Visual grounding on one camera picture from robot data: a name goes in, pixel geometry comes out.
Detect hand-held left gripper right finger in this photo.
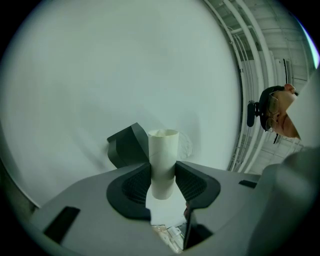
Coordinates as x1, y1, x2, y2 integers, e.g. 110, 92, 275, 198
174, 161, 262, 255

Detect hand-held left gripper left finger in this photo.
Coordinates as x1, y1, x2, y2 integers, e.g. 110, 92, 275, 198
28, 161, 181, 256

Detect white toilet paper roll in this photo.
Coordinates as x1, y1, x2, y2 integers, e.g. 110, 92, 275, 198
176, 131, 195, 160

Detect mounted white paper roll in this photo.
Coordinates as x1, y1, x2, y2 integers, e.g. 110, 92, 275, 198
147, 129, 180, 201

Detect black toilet paper holder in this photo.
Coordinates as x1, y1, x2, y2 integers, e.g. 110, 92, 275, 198
106, 122, 151, 171

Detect person's face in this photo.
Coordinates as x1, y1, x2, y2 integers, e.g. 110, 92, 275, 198
268, 83, 302, 140

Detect person's grey sweatshirt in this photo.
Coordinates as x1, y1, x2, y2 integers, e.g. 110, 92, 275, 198
284, 72, 320, 151

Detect white ceiling pipes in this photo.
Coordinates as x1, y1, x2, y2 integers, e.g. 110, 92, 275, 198
202, 0, 320, 176

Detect bright ceiling light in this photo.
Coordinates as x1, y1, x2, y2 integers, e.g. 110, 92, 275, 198
301, 23, 320, 70

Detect black head-mounted camera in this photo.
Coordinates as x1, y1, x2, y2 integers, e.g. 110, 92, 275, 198
246, 99, 261, 128

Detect wire-rim glasses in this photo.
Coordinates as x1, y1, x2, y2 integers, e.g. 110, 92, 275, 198
264, 92, 280, 133

